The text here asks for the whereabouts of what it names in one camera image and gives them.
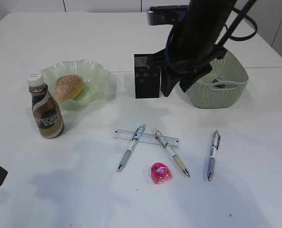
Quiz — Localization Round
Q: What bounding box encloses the transparent plastic ruler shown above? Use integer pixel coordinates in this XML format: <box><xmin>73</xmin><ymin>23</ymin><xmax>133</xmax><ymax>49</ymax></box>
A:
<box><xmin>113</xmin><ymin>129</ymin><xmax>180</xmax><ymax>147</ymax></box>

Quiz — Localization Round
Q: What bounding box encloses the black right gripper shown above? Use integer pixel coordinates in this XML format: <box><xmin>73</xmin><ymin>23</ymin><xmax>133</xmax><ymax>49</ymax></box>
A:
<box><xmin>148</xmin><ymin>30</ymin><xmax>226</xmax><ymax>97</ymax></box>

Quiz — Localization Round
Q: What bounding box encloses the sugared bread roll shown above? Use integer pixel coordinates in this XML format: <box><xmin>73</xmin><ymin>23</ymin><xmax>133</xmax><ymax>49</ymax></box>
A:
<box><xmin>54</xmin><ymin>74</ymin><xmax>85</xmax><ymax>103</ymax></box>

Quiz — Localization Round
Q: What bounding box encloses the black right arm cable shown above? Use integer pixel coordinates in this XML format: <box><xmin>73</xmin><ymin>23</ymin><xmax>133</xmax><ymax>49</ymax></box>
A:
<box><xmin>212</xmin><ymin>0</ymin><xmax>258</xmax><ymax>52</ymax></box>

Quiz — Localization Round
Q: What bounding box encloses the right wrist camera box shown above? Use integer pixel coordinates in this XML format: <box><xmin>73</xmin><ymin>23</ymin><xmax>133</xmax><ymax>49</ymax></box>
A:
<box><xmin>147</xmin><ymin>5</ymin><xmax>188</xmax><ymax>26</ymax></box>

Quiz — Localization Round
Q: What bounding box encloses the grey pen right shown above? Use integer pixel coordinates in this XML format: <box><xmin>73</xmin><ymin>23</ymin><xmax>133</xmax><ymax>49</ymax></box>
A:
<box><xmin>207</xmin><ymin>130</ymin><xmax>220</xmax><ymax>181</ymax></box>

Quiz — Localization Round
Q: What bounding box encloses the beige pen middle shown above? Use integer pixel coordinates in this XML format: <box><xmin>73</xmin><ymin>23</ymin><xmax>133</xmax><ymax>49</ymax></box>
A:
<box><xmin>154</xmin><ymin>129</ymin><xmax>190</xmax><ymax>177</ymax></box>

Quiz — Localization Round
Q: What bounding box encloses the brown paper ball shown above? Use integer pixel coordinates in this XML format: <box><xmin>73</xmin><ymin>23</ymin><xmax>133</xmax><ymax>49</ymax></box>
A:
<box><xmin>212</xmin><ymin>77</ymin><xmax>225</xmax><ymax>88</ymax></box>

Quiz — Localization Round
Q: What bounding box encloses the black mesh pen holder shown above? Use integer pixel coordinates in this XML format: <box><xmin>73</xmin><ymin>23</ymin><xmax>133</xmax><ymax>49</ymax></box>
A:
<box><xmin>134</xmin><ymin>54</ymin><xmax>160</xmax><ymax>99</ymax></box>

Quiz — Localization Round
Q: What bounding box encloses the green wavy glass plate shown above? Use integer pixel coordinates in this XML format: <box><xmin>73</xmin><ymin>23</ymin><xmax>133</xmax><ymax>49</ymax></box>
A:
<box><xmin>42</xmin><ymin>60</ymin><xmax>111</xmax><ymax>111</ymax></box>

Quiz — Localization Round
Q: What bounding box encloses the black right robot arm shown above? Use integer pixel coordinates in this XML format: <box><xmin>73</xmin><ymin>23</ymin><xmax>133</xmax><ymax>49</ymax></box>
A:
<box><xmin>147</xmin><ymin>0</ymin><xmax>236</xmax><ymax>97</ymax></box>

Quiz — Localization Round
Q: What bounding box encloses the blue grey pen left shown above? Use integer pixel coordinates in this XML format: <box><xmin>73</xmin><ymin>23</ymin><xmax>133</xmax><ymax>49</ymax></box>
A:
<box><xmin>117</xmin><ymin>124</ymin><xmax>146</xmax><ymax>172</ymax></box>

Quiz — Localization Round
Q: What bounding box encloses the green plastic basket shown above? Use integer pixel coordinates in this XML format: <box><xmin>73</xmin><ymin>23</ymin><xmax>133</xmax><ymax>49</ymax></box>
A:
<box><xmin>186</xmin><ymin>51</ymin><xmax>249</xmax><ymax>109</ymax></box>

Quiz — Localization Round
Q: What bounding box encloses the brown Nescafe coffee bottle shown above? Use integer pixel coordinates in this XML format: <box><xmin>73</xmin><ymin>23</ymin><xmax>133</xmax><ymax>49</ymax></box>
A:
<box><xmin>27</xmin><ymin>73</ymin><xmax>65</xmax><ymax>139</ymax></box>

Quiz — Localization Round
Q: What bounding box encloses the pink pencil sharpener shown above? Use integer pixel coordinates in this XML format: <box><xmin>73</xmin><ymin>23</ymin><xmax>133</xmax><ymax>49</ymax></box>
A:
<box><xmin>151</xmin><ymin>162</ymin><xmax>172</xmax><ymax>184</ymax></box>

